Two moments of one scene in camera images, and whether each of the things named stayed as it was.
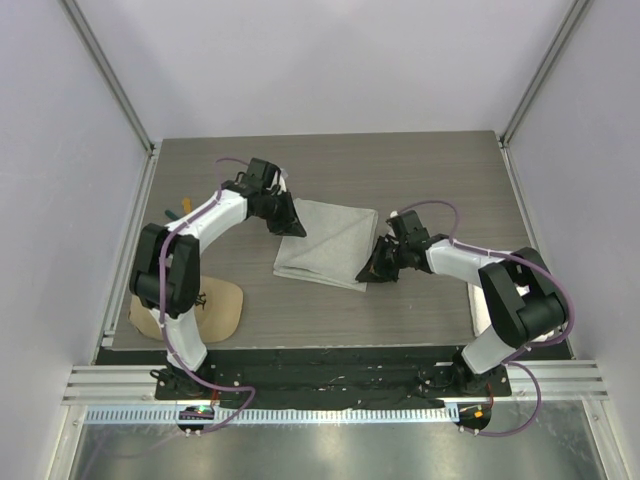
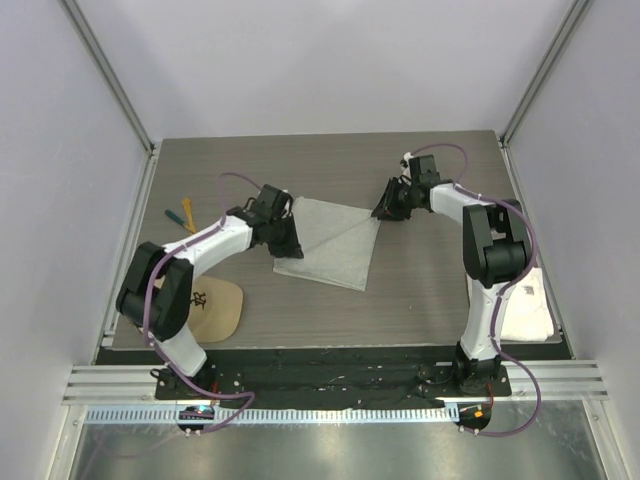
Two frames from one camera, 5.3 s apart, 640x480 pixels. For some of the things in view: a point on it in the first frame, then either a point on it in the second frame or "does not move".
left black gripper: (289, 224) to (291, 249)
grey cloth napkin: (338, 245) does not move
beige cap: (219, 307) does not move
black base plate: (333, 377) does not move
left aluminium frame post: (94, 49) does not move
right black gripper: (376, 271) to (387, 209)
